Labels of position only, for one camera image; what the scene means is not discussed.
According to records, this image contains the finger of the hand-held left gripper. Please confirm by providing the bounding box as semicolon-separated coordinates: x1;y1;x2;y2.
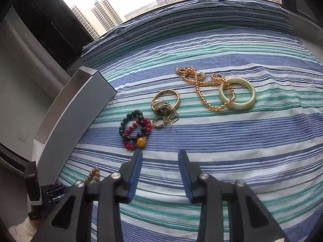
40;184;68;204

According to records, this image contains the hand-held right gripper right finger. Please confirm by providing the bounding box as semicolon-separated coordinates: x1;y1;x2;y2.
178;149;290;242

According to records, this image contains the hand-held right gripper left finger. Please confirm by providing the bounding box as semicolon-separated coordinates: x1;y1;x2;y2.
31;150;144;242

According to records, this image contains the wooden bead bracelet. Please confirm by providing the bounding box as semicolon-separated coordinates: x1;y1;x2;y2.
84;167;101;184

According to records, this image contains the dark bead bracelet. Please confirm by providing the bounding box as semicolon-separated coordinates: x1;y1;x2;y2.
119;109;152;143

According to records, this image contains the red bead bracelet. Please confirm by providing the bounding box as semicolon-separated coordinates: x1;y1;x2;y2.
123;117;152;152

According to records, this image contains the amber bead necklace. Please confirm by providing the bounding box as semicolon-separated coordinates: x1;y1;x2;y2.
185;67;236;111

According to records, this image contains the white cardboard box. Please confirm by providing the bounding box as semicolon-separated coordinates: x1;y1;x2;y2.
32;66;118;186

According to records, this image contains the pale jade bangle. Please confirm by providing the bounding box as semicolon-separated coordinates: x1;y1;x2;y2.
219;78;256;111

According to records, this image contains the gold ring pendant necklace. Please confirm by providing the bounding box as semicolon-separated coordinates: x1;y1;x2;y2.
176;66;206;81

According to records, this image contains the white fluffy rug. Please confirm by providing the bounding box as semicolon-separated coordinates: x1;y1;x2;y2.
9;217;38;239

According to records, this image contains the blue green striped blanket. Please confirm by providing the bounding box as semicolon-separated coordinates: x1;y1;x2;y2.
59;0;323;242

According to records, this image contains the white curtain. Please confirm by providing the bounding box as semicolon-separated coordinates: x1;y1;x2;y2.
0;6;72;101

